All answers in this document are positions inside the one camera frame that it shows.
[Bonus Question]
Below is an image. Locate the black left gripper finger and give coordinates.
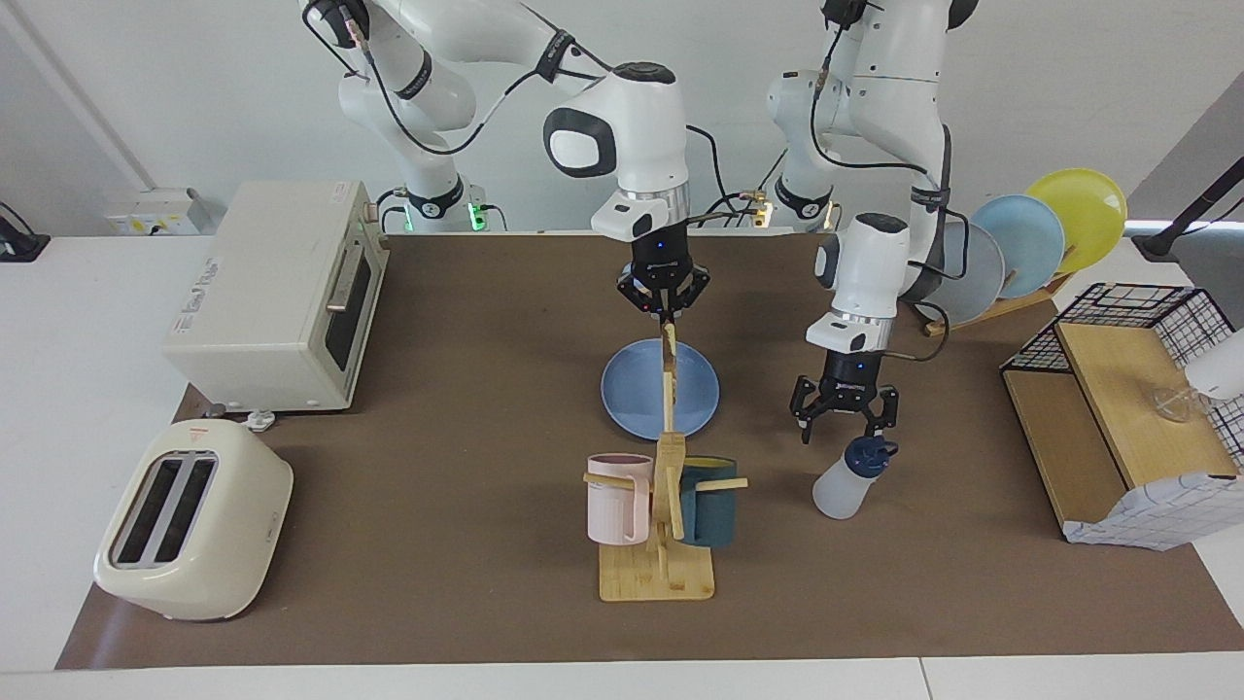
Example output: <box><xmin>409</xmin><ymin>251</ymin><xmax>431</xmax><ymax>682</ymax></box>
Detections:
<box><xmin>789</xmin><ymin>374</ymin><xmax>827</xmax><ymax>445</ymax></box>
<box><xmin>865</xmin><ymin>387</ymin><xmax>900</xmax><ymax>443</ymax></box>

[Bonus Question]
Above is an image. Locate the translucent bottle with navy cap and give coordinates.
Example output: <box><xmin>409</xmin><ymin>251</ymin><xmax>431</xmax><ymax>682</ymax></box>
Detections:
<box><xmin>812</xmin><ymin>436</ymin><xmax>900</xmax><ymax>521</ymax></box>

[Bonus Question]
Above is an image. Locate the blue round plate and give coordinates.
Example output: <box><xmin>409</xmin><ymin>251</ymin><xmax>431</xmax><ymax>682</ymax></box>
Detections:
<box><xmin>601</xmin><ymin>339</ymin><xmax>722</xmax><ymax>441</ymax></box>

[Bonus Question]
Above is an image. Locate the wooden plate rack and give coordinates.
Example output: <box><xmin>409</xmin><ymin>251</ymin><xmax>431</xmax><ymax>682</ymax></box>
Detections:
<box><xmin>923</xmin><ymin>272</ymin><xmax>1075</xmax><ymax>338</ymax></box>

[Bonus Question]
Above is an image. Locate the grey plate in rack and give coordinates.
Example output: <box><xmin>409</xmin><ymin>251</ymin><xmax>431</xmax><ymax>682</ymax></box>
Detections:
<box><xmin>928</xmin><ymin>222</ymin><xmax>1006</xmax><ymax>327</ymax></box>

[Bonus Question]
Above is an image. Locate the light blue plate in rack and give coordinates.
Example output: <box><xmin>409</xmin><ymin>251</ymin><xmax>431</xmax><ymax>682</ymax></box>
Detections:
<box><xmin>970</xmin><ymin>194</ymin><xmax>1067</xmax><ymax>299</ymax></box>

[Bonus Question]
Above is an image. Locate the yellow plate in rack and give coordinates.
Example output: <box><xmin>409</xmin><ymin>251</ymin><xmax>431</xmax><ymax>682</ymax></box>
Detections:
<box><xmin>1025</xmin><ymin>168</ymin><xmax>1128</xmax><ymax>275</ymax></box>

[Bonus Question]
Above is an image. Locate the dark teal mug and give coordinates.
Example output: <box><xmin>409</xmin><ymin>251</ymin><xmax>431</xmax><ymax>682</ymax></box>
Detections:
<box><xmin>677</xmin><ymin>456</ymin><xmax>739</xmax><ymax>547</ymax></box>

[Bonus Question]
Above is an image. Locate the pink mug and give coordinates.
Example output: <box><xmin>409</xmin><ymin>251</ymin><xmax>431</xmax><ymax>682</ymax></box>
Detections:
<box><xmin>586</xmin><ymin>453</ymin><xmax>654</xmax><ymax>545</ymax></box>

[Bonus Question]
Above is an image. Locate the wooden mug tree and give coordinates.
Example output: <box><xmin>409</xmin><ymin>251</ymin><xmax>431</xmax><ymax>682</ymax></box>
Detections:
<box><xmin>583</xmin><ymin>374</ymin><xmax>749</xmax><ymax>602</ymax></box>

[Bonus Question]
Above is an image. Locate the white checkered cloth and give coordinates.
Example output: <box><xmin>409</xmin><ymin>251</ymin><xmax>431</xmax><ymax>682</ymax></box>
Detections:
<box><xmin>1062</xmin><ymin>472</ymin><xmax>1244</xmax><ymax>552</ymax></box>

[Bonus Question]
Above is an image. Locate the brown table mat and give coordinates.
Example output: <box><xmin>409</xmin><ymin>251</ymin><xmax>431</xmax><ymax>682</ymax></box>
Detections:
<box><xmin>55</xmin><ymin>233</ymin><xmax>1244</xmax><ymax>670</ymax></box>

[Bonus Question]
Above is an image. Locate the clear glass cup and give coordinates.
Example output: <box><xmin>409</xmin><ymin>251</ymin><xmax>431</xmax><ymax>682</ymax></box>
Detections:
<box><xmin>1154</xmin><ymin>384</ymin><xmax>1198</xmax><ymax>424</ymax></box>

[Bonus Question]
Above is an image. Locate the white cylindrical object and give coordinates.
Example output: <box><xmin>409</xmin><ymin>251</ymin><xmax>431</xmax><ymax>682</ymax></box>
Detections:
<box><xmin>1184</xmin><ymin>329</ymin><xmax>1244</xmax><ymax>402</ymax></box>

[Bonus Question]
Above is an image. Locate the white toaster oven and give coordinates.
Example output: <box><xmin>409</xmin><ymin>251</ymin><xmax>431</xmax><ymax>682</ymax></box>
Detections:
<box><xmin>161</xmin><ymin>180</ymin><xmax>390</xmax><ymax>414</ymax></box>

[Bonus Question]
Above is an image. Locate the cream two-slot toaster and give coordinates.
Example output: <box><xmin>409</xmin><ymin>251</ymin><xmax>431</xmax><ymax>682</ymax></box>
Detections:
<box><xmin>93</xmin><ymin>418</ymin><xmax>294</xmax><ymax>623</ymax></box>

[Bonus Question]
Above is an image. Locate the black stand foot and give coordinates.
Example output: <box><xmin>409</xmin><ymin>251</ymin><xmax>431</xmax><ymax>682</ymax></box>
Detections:
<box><xmin>0</xmin><ymin>201</ymin><xmax>50</xmax><ymax>263</ymax></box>

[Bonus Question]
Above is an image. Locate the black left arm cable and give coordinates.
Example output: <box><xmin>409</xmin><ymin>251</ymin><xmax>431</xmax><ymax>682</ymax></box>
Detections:
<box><xmin>909</xmin><ymin>126</ymin><xmax>968</xmax><ymax>363</ymax></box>

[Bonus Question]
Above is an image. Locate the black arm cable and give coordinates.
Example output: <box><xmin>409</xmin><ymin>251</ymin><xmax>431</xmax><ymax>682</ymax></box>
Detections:
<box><xmin>909</xmin><ymin>126</ymin><xmax>968</xmax><ymax>363</ymax></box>
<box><xmin>299</xmin><ymin>0</ymin><xmax>623</xmax><ymax>157</ymax></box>

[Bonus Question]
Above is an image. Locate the wooden shelf with wire frame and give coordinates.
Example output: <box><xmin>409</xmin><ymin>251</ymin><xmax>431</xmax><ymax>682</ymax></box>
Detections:
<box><xmin>1001</xmin><ymin>282</ymin><xmax>1244</xmax><ymax>545</ymax></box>

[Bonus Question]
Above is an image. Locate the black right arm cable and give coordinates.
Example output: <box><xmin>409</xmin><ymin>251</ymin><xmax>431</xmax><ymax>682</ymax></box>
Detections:
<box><xmin>299</xmin><ymin>0</ymin><xmax>623</xmax><ymax>157</ymax></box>

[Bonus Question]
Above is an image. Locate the black camera stand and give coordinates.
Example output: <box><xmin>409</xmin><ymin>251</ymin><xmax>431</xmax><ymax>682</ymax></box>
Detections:
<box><xmin>1132</xmin><ymin>156</ymin><xmax>1244</xmax><ymax>262</ymax></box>

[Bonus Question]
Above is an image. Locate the white wall power outlet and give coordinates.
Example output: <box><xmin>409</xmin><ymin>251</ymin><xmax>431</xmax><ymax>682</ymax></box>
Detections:
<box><xmin>105</xmin><ymin>188</ymin><xmax>210</xmax><ymax>236</ymax></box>

